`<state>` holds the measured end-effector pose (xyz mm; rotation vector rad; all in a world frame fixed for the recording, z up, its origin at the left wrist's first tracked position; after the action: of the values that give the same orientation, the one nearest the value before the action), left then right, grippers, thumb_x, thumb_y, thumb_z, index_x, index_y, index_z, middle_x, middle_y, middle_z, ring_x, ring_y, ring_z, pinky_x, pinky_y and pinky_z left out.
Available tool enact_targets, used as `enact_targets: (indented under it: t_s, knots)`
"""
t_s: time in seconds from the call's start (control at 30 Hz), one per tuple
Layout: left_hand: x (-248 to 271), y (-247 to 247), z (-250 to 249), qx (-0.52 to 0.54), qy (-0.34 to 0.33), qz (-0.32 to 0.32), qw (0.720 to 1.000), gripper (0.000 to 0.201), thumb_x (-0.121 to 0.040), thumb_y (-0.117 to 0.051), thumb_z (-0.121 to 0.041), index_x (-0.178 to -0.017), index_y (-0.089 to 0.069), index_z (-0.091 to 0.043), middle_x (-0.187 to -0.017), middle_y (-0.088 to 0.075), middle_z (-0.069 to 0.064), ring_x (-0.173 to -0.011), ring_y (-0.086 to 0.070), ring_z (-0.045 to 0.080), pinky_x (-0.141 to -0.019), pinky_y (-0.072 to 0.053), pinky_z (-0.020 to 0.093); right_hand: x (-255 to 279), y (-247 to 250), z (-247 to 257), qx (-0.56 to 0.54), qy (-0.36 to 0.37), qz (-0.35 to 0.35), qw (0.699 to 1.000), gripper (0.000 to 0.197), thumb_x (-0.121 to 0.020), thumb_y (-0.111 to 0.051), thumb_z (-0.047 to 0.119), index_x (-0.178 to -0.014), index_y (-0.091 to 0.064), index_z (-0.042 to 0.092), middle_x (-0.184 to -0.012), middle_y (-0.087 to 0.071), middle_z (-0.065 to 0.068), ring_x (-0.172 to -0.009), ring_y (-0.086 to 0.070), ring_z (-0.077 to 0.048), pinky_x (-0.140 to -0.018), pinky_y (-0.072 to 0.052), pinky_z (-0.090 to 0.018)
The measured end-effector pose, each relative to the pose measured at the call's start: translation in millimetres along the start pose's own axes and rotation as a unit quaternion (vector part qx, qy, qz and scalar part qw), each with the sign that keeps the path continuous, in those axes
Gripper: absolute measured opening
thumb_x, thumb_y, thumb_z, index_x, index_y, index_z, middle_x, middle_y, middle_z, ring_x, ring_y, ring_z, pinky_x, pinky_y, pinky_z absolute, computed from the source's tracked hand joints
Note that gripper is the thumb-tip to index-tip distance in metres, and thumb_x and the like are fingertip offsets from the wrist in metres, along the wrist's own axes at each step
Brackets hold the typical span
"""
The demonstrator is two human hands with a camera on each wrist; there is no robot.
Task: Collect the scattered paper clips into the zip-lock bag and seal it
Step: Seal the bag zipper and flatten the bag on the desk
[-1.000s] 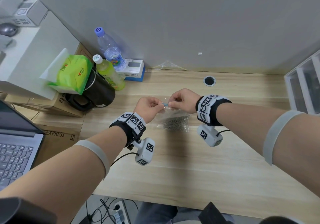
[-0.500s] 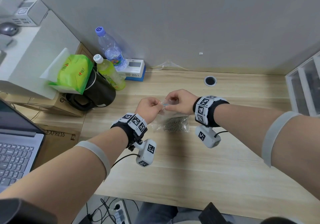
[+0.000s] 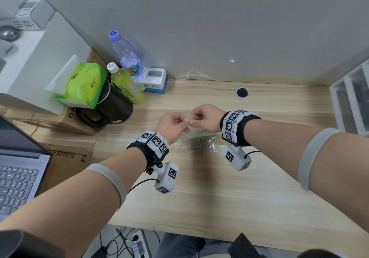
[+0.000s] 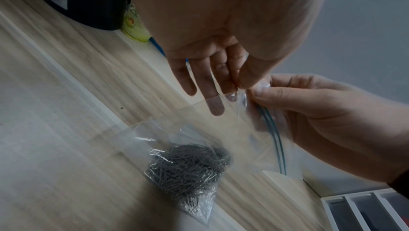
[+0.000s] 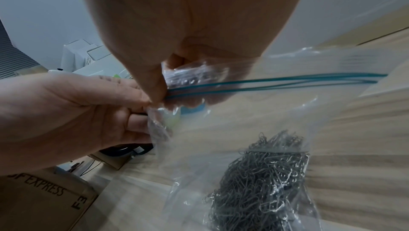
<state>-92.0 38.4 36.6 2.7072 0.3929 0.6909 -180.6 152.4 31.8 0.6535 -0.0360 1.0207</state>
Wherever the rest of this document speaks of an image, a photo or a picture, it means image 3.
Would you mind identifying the person's right hand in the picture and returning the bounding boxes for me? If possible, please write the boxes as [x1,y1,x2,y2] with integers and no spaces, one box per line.
[186,104,228,133]

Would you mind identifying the person's left hand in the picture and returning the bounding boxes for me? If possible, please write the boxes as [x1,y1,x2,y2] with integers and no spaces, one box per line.
[154,112,189,146]

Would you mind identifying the clear plastic zip bag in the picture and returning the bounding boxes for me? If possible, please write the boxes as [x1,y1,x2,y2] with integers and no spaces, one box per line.
[177,113,219,154]

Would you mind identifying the pile of silver paper clips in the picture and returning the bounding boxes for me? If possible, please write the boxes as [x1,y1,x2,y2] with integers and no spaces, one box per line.
[186,134,219,153]

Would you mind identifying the person's right forearm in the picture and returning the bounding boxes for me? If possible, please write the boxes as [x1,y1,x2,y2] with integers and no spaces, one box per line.
[245,119,369,234]

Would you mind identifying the person's left forearm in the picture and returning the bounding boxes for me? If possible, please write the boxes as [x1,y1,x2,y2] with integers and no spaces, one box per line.
[0,147,148,258]

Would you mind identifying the person's dark right sleeve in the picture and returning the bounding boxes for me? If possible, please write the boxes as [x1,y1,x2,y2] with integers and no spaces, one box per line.
[297,248,346,258]

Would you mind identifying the person's dark sleeve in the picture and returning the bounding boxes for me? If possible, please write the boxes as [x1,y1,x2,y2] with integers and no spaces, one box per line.
[0,229,65,258]
[297,248,346,258]

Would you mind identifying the person's dark left sleeve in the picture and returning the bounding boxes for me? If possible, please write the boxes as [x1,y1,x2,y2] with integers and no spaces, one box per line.
[0,229,65,258]

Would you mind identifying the black left wristband with markers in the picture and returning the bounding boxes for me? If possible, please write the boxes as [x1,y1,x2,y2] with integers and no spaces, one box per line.
[126,130,170,171]

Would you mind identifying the black wristband with markers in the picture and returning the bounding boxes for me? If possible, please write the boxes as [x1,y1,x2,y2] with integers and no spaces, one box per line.
[126,130,170,171]
[219,110,262,147]

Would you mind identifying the black right wristband with markers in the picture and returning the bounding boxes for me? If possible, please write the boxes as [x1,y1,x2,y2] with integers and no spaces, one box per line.
[219,110,262,147]

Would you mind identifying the crumpled clear plastic wrap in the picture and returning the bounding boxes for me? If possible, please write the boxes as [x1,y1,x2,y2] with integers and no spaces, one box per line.
[171,68,218,82]

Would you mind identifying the white and blue box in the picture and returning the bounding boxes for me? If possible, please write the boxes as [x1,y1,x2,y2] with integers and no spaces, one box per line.
[135,67,169,94]

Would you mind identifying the black kettle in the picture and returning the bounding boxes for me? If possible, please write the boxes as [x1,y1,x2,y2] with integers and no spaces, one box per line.
[75,78,134,129]

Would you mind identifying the yellow-green drink bottle white cap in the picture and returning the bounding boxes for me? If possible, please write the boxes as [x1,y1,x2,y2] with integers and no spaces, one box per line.
[106,62,145,105]

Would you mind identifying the clear water bottle purple cap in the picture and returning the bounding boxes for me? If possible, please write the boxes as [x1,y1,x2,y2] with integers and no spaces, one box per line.
[108,30,147,81]

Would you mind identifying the light wooden table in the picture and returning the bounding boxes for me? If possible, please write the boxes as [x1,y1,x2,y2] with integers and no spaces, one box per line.
[0,79,369,258]

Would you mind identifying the green tissue pack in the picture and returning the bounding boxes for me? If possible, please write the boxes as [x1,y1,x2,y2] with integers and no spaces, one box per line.
[55,62,107,109]

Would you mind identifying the brown printed carton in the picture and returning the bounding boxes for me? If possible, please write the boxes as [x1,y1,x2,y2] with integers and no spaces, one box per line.
[86,49,109,71]

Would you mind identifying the brown box with circle logo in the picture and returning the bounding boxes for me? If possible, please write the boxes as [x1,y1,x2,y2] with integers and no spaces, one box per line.
[4,106,97,136]

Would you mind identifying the brown cardboard box black print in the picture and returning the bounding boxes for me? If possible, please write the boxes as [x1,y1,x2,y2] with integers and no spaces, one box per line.
[37,144,93,198]

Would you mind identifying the white sheet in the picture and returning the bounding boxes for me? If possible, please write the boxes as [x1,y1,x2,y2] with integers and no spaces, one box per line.
[45,55,81,93]

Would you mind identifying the white power strip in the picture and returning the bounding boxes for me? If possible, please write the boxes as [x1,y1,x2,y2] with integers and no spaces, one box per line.
[131,230,152,258]

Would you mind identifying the white drawer organizer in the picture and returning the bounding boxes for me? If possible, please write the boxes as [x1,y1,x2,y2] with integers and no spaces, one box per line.
[329,59,369,137]

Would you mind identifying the black office chair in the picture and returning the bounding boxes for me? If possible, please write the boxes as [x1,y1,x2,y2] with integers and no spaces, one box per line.
[228,232,266,258]

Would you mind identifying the large white cabinet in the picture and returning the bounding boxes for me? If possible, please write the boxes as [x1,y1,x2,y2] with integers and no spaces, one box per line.
[0,11,92,116]

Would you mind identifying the black power adapter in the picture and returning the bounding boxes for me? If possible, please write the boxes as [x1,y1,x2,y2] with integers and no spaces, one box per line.
[91,246,108,258]

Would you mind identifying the grey laptop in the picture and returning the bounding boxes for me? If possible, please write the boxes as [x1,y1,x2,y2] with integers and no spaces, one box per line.
[0,115,52,222]

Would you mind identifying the small white printed carton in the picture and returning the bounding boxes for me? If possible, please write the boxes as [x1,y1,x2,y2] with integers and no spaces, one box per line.
[11,0,55,31]

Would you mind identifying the flat white device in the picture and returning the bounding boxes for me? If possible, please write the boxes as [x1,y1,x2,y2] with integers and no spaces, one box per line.
[0,39,14,56]

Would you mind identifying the white blurry cartons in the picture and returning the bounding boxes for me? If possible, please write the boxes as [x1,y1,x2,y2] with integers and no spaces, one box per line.
[0,0,27,19]

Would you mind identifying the round silver cable grommet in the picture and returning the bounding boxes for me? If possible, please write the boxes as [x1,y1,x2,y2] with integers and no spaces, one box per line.
[235,86,251,100]

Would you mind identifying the white right wrist camera block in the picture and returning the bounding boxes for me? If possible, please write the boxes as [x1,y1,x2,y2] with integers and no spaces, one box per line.
[222,144,252,171]

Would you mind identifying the white wrist camera block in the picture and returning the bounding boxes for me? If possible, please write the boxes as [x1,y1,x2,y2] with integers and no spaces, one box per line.
[222,144,252,171]
[145,162,179,194]

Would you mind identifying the white left wrist camera block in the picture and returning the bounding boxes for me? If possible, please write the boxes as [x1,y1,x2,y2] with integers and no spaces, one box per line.
[145,162,179,194]

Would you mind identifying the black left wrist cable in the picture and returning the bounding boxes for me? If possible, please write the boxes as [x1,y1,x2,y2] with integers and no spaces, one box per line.
[126,179,158,195]

